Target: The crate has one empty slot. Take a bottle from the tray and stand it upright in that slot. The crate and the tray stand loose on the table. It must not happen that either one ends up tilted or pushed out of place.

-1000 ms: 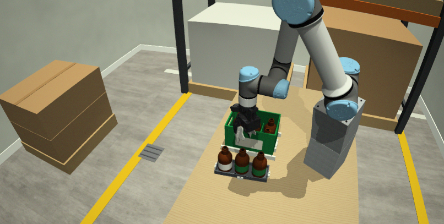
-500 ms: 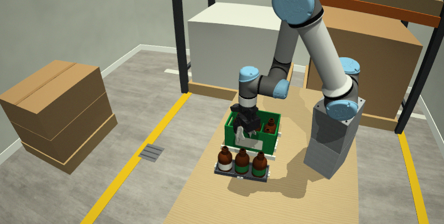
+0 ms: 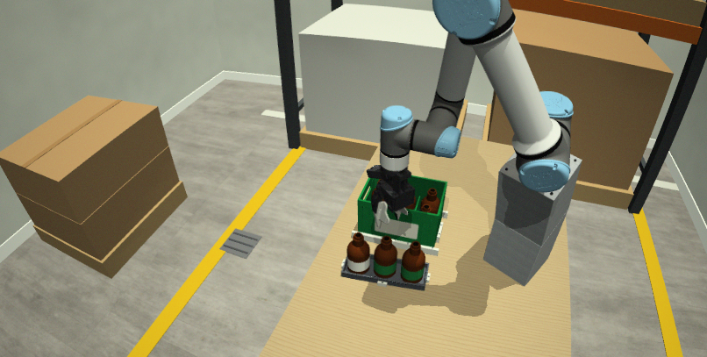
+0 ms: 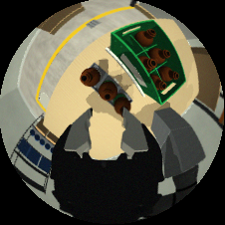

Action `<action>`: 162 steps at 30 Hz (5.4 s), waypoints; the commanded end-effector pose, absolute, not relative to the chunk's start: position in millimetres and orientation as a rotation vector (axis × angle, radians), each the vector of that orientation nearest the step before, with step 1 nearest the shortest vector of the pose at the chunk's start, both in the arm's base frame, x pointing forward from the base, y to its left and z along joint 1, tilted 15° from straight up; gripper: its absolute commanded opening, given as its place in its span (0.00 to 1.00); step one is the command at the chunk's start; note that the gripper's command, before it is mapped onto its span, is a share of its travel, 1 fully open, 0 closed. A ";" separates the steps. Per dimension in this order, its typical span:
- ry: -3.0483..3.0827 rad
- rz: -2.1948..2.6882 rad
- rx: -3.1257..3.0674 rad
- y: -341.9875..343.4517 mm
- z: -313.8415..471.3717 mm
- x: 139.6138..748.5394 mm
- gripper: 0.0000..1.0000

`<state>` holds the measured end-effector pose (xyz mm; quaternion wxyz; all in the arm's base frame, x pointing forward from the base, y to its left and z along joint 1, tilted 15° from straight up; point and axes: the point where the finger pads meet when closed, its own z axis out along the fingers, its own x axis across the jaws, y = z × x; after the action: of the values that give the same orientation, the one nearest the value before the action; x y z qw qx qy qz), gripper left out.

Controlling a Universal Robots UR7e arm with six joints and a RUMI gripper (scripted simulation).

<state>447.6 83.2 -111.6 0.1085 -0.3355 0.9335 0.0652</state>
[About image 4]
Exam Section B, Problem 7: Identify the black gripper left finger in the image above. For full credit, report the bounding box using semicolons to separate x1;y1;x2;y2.
50;108;93;179

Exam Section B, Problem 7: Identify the green plastic crate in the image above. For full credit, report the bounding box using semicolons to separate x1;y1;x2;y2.
111;20;186;106

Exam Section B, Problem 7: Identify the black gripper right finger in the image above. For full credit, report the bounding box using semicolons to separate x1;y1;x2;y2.
120;107;164;182

